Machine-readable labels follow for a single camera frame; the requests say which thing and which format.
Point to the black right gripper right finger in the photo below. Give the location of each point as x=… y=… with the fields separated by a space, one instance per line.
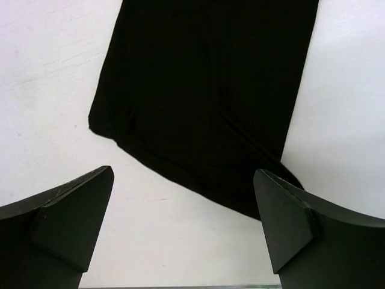
x=314 y=243

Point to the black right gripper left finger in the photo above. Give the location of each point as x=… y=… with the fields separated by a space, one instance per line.
x=48 y=239

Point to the black skirt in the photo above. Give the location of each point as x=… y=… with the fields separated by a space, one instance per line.
x=203 y=92

